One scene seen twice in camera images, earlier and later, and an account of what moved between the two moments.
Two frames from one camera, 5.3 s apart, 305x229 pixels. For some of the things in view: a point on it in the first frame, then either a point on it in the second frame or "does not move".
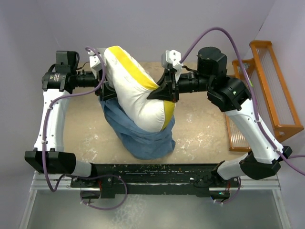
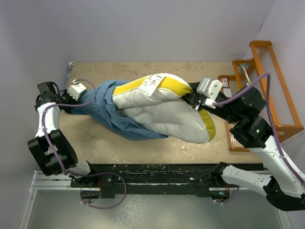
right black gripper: [167, 89] -> [196, 99]
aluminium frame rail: [39, 182] does not move
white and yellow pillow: [131, 84] -> [158, 99]
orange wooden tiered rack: [274, 100] does not move
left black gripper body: [101, 92] -> [66, 98]
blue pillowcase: [143, 145] -> [102, 106]
